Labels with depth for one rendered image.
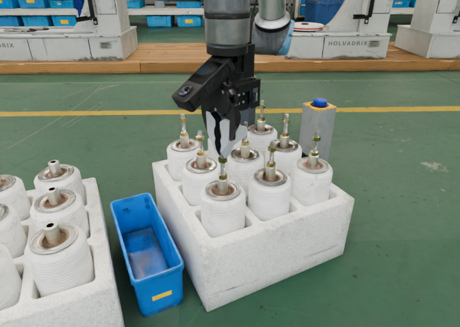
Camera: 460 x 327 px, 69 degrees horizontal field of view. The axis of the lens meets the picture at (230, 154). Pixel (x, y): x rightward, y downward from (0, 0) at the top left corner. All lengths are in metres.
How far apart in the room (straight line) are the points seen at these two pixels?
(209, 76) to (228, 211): 0.27
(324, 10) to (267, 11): 4.07
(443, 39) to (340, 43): 0.81
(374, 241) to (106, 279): 0.70
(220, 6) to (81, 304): 0.53
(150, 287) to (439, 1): 2.90
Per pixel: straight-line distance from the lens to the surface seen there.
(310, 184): 0.78
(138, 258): 0.93
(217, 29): 0.56
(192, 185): 0.77
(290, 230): 0.76
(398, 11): 5.91
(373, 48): 2.94
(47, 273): 0.65
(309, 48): 2.77
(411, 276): 0.97
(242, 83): 0.59
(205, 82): 0.54
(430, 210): 1.23
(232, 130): 0.59
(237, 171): 0.81
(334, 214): 0.83
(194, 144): 0.89
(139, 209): 0.97
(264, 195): 0.72
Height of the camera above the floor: 0.64
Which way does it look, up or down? 28 degrees down
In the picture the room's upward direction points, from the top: straight up
